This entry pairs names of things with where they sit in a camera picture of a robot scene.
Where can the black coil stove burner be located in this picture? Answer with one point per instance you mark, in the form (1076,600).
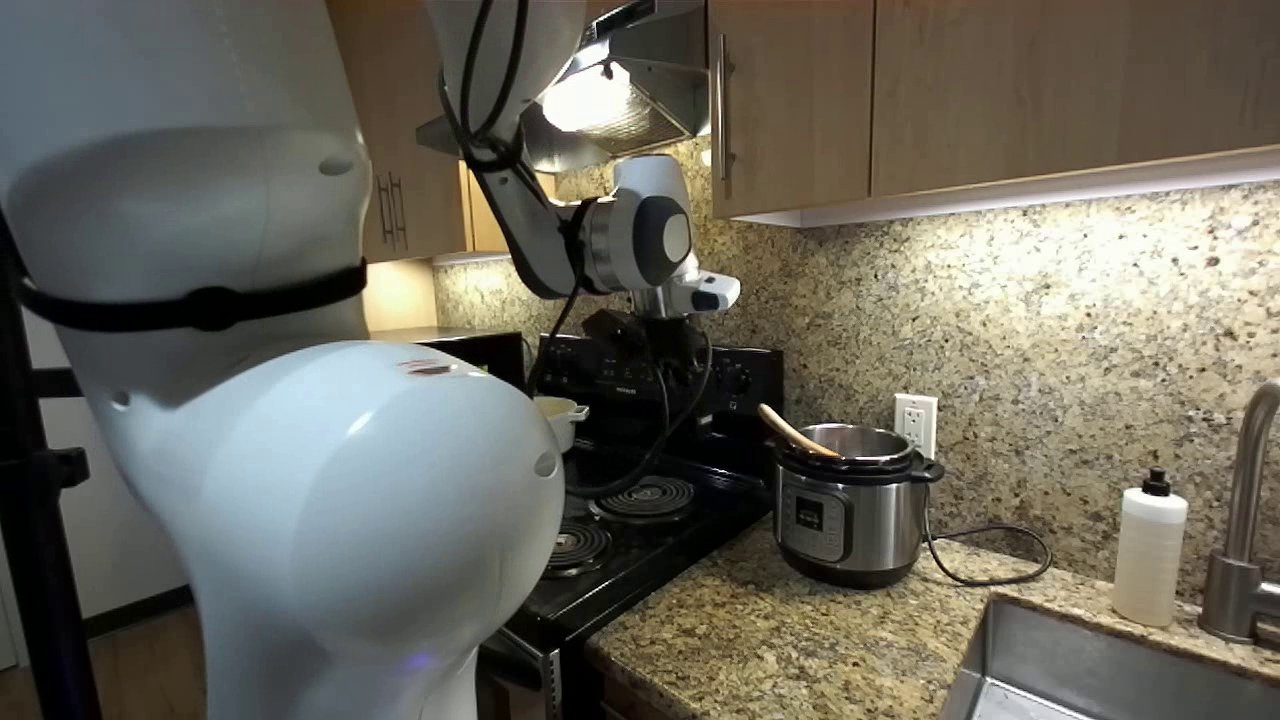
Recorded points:
(582,545)
(646,498)

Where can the black camera tripod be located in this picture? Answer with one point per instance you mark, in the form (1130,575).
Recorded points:
(47,600)

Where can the narrow wooden upper cabinet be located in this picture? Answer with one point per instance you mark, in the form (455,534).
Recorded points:
(404,93)

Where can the white wall outlet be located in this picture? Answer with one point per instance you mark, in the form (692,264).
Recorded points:
(919,427)

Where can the wooden spoon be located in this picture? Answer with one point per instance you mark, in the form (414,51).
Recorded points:
(797,435)

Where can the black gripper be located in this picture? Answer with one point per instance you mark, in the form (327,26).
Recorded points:
(640,350)

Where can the white casserole pot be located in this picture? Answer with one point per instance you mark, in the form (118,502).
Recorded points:
(561,420)

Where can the white soap bottle black cap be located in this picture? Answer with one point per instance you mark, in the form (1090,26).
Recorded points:
(1148,554)

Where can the black electric stove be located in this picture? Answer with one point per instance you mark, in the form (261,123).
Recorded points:
(722,402)

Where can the stainless steel pressure cooker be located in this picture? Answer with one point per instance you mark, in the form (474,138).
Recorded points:
(853,523)

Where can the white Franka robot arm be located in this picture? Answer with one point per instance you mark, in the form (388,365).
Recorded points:
(332,534)

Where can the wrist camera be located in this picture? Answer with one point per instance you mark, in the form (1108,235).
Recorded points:
(717,294)

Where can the stainless steel sink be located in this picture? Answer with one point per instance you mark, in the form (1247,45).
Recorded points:
(1105,666)

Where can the silver kitchen faucet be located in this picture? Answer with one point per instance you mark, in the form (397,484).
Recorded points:
(1247,523)

